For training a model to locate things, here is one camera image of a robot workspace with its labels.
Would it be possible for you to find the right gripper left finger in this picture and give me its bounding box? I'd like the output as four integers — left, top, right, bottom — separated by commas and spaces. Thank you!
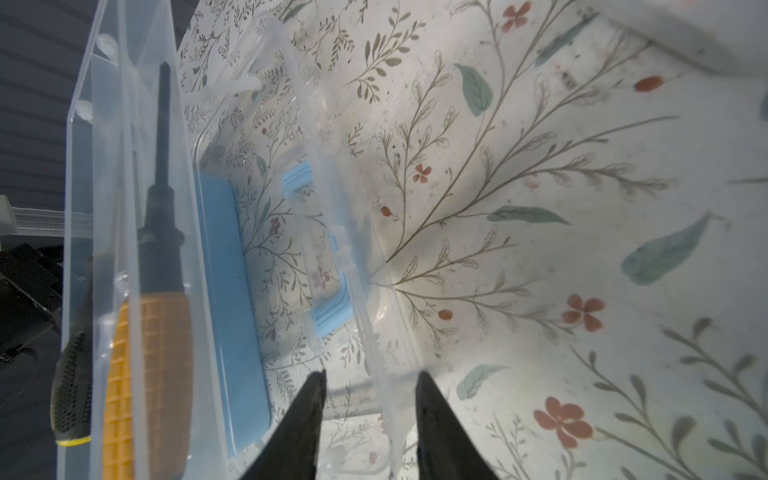
241, 370, 327, 480

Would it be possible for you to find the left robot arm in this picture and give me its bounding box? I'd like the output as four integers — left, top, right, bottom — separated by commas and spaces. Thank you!
1, 243, 64, 406

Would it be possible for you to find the yellow handle screwdriver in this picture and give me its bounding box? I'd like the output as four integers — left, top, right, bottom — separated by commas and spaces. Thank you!
102, 63, 194, 479

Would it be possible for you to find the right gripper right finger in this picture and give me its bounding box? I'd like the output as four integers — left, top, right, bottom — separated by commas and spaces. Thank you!
415, 371, 498, 480

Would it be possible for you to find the black yellow small screwdriver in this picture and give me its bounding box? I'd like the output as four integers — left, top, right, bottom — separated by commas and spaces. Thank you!
50, 257, 93, 447

